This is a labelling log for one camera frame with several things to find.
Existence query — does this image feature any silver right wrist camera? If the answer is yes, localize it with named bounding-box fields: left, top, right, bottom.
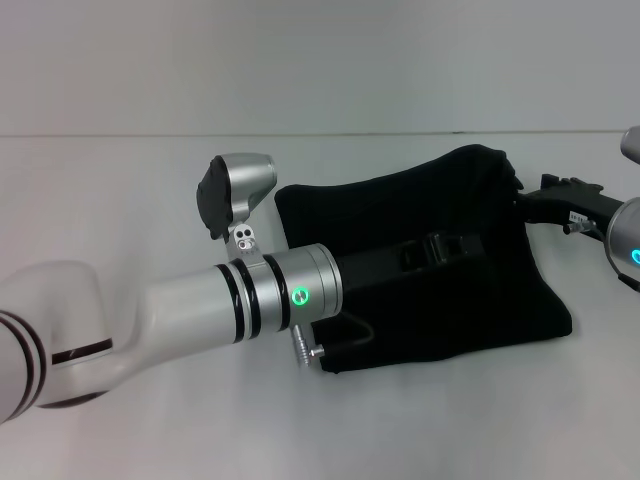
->
left=618, top=126, right=640, bottom=165

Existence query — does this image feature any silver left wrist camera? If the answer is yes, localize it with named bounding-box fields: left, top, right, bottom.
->
left=195, top=152, right=277, bottom=262

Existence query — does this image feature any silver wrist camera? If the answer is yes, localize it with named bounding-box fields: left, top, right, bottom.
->
left=618, top=126, right=640, bottom=165
left=195, top=152, right=277, bottom=262

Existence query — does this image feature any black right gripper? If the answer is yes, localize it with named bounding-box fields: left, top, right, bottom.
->
left=513, top=172, right=624, bottom=237

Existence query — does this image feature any black shirt with FREE print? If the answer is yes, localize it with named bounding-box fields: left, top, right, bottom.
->
left=273, top=143, right=574, bottom=374

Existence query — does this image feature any thin dark cable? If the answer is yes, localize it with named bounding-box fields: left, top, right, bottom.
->
left=308, top=313, right=377, bottom=352
left=589, top=224, right=640, bottom=295

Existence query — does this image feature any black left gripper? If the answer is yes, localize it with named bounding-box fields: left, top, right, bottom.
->
left=334, top=230, right=477, bottom=294

